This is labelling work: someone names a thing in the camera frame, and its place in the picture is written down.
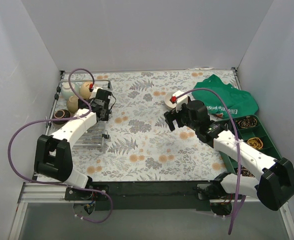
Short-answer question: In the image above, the tan bowl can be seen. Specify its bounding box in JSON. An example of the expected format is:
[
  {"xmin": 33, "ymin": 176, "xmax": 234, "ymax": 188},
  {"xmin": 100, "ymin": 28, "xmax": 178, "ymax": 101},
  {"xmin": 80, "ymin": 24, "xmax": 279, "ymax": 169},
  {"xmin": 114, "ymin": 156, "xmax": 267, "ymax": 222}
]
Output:
[{"xmin": 66, "ymin": 95, "xmax": 82, "ymax": 114}]

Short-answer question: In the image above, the dark brown bowl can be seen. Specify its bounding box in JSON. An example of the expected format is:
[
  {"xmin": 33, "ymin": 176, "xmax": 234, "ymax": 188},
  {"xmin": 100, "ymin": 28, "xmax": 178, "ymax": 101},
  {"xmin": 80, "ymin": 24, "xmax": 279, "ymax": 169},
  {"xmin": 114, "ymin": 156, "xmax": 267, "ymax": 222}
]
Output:
[{"xmin": 52, "ymin": 109, "xmax": 72, "ymax": 126}]

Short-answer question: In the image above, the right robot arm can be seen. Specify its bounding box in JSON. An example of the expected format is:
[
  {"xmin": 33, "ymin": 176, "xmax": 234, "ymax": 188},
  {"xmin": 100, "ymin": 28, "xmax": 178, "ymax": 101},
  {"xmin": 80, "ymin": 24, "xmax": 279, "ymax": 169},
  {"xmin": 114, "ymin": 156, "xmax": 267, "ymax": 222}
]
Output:
[{"xmin": 164, "ymin": 100, "xmax": 294, "ymax": 211}]

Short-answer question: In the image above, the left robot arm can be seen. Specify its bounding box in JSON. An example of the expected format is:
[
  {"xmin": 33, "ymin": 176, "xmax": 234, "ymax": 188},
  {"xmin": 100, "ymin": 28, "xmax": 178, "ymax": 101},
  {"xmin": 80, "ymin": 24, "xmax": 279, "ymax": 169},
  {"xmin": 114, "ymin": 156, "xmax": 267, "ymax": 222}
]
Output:
[{"xmin": 34, "ymin": 88, "xmax": 113, "ymax": 200}]

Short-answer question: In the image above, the beige bowl at rack back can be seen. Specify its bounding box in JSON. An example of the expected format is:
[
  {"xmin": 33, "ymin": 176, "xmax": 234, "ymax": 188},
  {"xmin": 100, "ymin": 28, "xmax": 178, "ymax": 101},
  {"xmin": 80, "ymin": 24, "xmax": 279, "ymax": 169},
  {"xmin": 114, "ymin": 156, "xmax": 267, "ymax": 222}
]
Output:
[{"xmin": 79, "ymin": 81, "xmax": 97, "ymax": 100}]

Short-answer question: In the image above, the pale green bowl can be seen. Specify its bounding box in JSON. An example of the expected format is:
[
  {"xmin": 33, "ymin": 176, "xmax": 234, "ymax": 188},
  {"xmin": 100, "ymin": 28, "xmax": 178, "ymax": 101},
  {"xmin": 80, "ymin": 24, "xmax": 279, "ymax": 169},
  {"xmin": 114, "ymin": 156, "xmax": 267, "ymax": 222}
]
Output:
[{"xmin": 61, "ymin": 82, "xmax": 80, "ymax": 101}]

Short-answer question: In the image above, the floral table mat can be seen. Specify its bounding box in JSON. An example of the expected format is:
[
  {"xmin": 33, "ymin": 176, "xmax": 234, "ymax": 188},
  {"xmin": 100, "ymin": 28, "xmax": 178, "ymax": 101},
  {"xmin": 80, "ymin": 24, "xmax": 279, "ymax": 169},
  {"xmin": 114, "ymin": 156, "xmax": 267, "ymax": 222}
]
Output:
[{"xmin": 71, "ymin": 70, "xmax": 237, "ymax": 182}]

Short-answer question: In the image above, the green cloth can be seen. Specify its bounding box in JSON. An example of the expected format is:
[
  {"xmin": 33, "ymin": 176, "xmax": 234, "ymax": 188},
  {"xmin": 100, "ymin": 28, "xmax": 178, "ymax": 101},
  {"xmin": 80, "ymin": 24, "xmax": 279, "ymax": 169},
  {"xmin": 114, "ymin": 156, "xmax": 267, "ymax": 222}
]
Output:
[{"xmin": 191, "ymin": 74, "xmax": 259, "ymax": 119}]

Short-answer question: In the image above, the green compartment tray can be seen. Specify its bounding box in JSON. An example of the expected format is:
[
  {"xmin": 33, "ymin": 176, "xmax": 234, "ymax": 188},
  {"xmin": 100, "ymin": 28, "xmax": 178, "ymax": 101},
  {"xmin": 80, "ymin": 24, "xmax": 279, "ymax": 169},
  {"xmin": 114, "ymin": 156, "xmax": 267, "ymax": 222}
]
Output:
[{"xmin": 219, "ymin": 115, "xmax": 282, "ymax": 178}]

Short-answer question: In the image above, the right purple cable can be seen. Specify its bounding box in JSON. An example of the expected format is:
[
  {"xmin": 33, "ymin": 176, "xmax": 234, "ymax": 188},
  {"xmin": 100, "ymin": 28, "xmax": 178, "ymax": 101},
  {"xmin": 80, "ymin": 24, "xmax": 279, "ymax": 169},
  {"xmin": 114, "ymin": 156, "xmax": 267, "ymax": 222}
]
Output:
[{"xmin": 174, "ymin": 87, "xmax": 248, "ymax": 236}]

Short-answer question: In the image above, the purple cable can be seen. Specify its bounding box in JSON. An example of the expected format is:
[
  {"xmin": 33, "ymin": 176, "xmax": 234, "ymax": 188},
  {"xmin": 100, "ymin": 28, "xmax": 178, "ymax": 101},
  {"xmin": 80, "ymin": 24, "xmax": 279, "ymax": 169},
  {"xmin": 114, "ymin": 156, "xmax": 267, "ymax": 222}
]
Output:
[
  {"xmin": 7, "ymin": 68, "xmax": 114, "ymax": 223},
  {"xmin": 174, "ymin": 87, "xmax": 248, "ymax": 236}
]

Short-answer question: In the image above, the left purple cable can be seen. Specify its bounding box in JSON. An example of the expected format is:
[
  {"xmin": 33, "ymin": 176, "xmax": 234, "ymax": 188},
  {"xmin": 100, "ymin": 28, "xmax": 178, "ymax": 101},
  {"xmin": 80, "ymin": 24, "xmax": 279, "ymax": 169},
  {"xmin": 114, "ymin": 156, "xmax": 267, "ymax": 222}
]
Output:
[{"xmin": 7, "ymin": 68, "xmax": 114, "ymax": 223}]

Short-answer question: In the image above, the metal wire dish rack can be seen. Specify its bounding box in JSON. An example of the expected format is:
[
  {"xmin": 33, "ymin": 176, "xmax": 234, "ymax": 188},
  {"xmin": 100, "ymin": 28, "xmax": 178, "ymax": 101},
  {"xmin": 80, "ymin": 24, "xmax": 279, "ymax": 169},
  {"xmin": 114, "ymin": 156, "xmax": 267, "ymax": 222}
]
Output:
[{"xmin": 45, "ymin": 79, "xmax": 109, "ymax": 151}]

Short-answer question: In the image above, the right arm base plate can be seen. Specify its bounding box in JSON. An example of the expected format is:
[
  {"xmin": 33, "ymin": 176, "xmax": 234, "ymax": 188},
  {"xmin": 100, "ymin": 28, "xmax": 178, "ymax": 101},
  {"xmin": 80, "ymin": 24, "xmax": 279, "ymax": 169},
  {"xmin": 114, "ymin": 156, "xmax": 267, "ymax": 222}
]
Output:
[{"xmin": 196, "ymin": 183, "xmax": 230, "ymax": 199}]

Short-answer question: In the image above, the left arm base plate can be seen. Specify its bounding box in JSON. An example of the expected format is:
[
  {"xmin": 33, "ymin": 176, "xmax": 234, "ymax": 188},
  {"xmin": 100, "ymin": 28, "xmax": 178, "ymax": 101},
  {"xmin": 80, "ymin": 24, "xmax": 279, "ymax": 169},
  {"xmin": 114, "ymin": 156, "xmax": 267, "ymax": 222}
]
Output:
[{"xmin": 64, "ymin": 184, "xmax": 109, "ymax": 201}]

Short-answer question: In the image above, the aluminium frame rail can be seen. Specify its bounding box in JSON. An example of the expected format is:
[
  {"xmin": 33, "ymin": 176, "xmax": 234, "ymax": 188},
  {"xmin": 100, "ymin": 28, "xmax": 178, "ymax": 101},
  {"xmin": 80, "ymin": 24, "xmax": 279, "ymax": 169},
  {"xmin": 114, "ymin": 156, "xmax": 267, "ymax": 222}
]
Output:
[{"xmin": 8, "ymin": 181, "xmax": 294, "ymax": 240}]

